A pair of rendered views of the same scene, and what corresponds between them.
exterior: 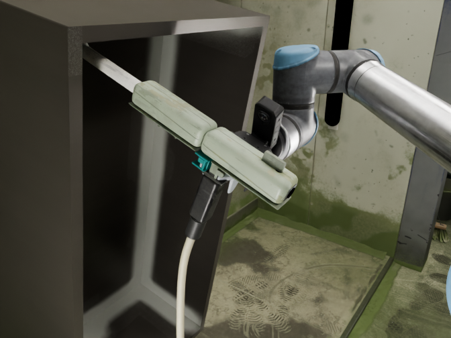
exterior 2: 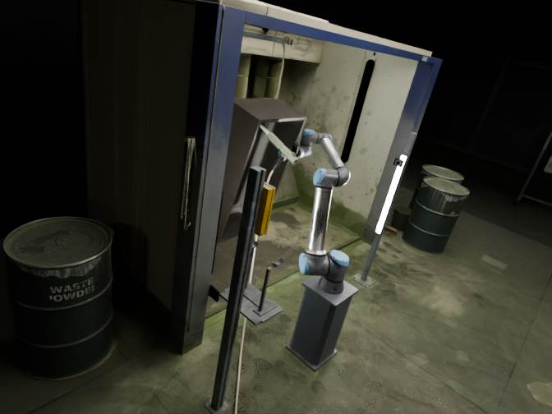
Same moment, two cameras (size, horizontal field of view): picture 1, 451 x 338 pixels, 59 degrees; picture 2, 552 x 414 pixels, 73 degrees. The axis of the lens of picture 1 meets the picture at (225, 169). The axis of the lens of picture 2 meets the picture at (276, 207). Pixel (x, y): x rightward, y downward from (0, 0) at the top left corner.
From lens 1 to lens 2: 2.14 m
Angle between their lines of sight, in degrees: 2
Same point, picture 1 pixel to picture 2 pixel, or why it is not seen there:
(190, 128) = (278, 144)
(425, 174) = (382, 195)
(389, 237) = (361, 225)
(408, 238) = (370, 227)
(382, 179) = (362, 195)
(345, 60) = (320, 135)
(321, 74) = (313, 138)
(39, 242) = (232, 166)
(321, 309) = not seen: hidden behind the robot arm
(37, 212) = (235, 158)
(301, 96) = (307, 143)
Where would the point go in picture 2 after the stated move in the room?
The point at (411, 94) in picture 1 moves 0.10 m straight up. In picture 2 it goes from (328, 147) to (332, 135)
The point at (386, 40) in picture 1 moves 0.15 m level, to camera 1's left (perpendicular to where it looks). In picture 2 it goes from (374, 125) to (362, 122)
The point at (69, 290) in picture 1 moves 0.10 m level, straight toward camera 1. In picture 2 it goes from (237, 180) to (241, 185)
